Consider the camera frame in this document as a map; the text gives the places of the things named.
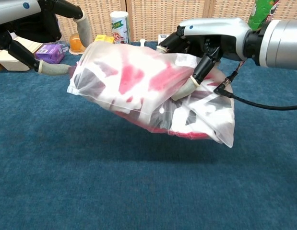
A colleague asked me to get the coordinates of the purple tissue pack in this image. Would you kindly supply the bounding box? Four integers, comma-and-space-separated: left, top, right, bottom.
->
34, 44, 65, 65

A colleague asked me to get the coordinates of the woven rattan folding screen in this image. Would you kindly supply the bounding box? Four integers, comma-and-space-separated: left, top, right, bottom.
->
0, 0, 297, 44

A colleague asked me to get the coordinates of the green chips tube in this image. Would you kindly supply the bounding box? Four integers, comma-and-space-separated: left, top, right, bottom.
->
248, 0, 281, 31

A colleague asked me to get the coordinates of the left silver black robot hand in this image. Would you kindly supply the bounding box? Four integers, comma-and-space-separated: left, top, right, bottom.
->
0, 0, 93, 76

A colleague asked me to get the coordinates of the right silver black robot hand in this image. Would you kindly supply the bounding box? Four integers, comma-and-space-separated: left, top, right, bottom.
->
155, 18, 249, 101

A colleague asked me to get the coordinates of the red and white box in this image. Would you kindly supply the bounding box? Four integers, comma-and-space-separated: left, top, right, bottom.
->
158, 34, 172, 45

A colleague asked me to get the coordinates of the black right hand cable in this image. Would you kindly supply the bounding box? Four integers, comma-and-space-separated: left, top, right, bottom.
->
213, 59, 297, 111

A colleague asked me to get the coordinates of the yellow plastic mould tray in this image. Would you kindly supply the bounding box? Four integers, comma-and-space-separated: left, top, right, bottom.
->
94, 34, 115, 44

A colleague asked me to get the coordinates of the beige lidded food container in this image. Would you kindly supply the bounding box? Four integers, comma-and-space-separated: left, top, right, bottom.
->
0, 35, 43, 72

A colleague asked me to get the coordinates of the white printed cylindrical can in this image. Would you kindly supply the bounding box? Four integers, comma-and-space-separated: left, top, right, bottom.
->
109, 11, 131, 45

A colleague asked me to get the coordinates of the orange jelly cup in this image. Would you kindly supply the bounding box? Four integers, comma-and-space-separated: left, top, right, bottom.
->
68, 33, 87, 55

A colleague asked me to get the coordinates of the frosted translucent plastic zip bag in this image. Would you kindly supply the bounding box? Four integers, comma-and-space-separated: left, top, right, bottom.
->
66, 42, 235, 148

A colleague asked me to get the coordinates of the red white black patterned garment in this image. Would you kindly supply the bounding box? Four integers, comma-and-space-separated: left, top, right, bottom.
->
71, 47, 233, 142

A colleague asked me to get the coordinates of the blue carpet table cover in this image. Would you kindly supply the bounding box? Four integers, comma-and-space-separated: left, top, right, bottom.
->
0, 41, 297, 230

